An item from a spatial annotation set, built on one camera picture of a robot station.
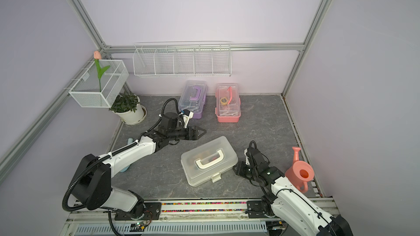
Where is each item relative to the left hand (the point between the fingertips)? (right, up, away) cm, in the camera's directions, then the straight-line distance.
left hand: (201, 132), depth 82 cm
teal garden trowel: (-43, -6, +13) cm, 46 cm away
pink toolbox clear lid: (+15, +18, +26) cm, 35 cm away
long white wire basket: (-13, +43, +18) cm, 48 cm away
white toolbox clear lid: (+3, -13, -4) cm, 14 cm away
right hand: (+17, -18, +1) cm, 25 cm away
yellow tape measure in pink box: (+12, +17, +26) cm, 34 cm away
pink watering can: (+45, -18, -8) cm, 49 cm away
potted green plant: (-44, +14, +12) cm, 48 cm away
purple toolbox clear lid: (-8, +20, +21) cm, 30 cm away
